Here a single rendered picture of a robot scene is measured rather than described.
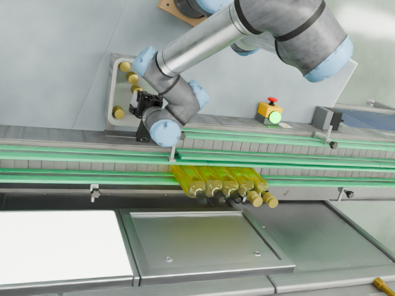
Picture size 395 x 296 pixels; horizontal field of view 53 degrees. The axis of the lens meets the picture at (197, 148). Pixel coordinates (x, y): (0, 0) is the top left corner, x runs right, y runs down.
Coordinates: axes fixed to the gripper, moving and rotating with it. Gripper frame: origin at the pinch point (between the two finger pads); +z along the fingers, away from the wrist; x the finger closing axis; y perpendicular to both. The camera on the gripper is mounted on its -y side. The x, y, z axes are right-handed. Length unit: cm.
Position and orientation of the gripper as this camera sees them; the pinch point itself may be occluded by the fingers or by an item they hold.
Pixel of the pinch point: (139, 104)
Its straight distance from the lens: 138.2
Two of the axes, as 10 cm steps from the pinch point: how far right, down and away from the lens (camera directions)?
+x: -9.2, -0.8, -3.9
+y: 2.2, -9.2, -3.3
